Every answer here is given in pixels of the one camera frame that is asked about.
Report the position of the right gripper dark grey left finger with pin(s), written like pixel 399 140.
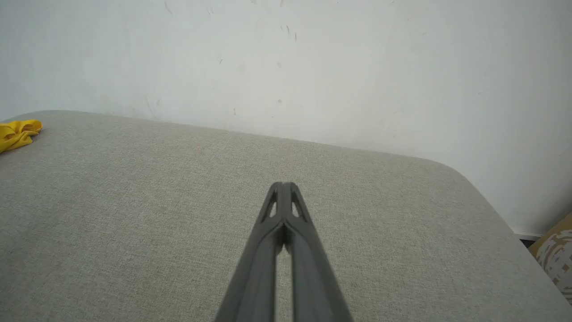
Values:
pixel 254 273

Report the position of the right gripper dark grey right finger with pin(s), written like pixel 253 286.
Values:
pixel 313 277

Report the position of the yellow cartoon print garment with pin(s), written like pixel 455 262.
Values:
pixel 15 134

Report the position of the grey fabric sofa cushion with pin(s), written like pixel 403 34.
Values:
pixel 134 223

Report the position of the yellow patterned pillow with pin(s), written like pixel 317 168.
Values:
pixel 556 255

